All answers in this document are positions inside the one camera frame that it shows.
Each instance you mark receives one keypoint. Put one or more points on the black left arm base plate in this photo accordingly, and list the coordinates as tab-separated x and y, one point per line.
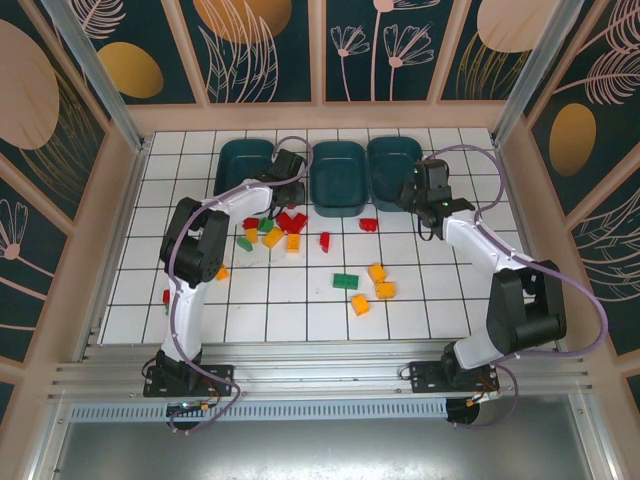
220	377

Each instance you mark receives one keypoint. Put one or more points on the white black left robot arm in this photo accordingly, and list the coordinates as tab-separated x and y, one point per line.
187	310

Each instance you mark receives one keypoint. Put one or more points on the long green lego brick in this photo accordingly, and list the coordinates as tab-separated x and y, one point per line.
346	281

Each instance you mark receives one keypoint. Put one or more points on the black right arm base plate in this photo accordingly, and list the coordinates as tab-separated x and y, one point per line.
425	377

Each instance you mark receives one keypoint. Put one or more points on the aluminium frame post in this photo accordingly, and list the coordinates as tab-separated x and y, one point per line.
532	80
107	92

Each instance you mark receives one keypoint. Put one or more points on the aluminium mounting rail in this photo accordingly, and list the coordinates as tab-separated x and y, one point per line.
320	370

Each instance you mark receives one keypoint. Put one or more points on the grey metal sheet panel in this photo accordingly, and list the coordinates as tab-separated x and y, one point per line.
320	450

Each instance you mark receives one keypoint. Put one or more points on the long red lego brick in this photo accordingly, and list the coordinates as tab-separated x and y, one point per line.
300	223

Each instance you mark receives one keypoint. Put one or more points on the yellow lego brick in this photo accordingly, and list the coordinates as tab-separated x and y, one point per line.
222	273
359	304
377	272
272	238
293	242
385	289
251	235

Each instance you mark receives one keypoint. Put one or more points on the teal plastic bin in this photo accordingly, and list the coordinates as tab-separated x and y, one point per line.
240	170
337	180
387	170

